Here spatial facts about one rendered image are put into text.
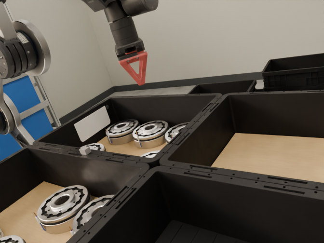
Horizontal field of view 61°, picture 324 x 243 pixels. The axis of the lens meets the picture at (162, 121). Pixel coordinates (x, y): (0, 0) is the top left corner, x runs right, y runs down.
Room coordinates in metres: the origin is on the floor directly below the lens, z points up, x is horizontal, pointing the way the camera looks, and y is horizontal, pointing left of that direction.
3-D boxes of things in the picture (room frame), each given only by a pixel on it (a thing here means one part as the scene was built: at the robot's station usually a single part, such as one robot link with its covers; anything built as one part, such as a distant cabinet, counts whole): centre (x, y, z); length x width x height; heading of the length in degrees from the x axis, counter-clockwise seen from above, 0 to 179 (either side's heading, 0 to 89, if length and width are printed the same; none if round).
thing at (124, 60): (0.67, 0.02, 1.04); 0.07 x 0.07 x 0.09; 3
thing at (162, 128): (0.69, 0.04, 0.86); 0.10 x 0.10 x 0.01
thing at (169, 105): (0.63, 0.09, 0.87); 0.40 x 0.30 x 0.11; 49
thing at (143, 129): (0.69, 0.04, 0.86); 0.05 x 0.05 x 0.01
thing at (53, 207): (0.46, 0.23, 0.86); 0.05 x 0.05 x 0.01
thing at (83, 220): (0.39, 0.15, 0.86); 0.10 x 0.10 x 0.01
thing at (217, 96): (0.63, 0.09, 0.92); 0.40 x 0.30 x 0.02; 49
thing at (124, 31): (0.68, 0.03, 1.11); 0.10 x 0.07 x 0.07; 3
